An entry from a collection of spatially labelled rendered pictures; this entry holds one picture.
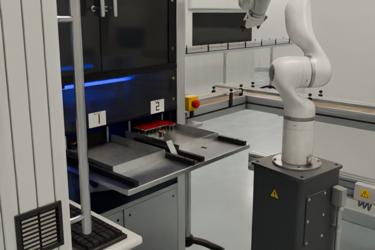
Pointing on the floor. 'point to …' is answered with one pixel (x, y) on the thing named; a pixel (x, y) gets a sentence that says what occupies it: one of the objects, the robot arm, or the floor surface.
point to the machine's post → (179, 114)
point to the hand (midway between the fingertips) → (250, 28)
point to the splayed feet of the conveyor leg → (202, 243)
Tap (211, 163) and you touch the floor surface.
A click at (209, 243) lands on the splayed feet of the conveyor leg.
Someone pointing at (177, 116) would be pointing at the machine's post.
